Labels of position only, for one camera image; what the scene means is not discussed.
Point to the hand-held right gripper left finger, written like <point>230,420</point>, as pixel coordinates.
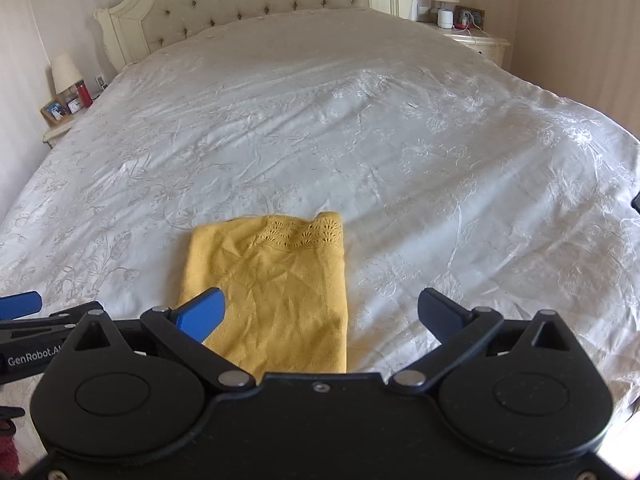
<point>202,312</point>

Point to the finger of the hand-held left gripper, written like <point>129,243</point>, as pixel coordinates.
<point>20,305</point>

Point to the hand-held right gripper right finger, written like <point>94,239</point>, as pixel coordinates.
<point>440,312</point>

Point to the yellow knit sweater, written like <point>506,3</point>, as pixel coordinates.
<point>275,290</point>

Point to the cream nightstand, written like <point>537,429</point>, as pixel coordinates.
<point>57,132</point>
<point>475,42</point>

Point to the red candle jar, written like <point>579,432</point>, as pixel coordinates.
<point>84,95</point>

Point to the white embroidered bedspread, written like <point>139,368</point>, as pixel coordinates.
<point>325,125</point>

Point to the white cylindrical speaker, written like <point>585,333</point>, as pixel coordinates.
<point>445,18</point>

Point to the wooden photo frame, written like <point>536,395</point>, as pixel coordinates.
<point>54,111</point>

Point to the small white photo frame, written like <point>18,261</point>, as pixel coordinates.
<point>74,106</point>

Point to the white wall socket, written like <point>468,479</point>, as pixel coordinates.
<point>423,8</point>
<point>101,81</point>

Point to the dark picture frame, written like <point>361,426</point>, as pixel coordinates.
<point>472,17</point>

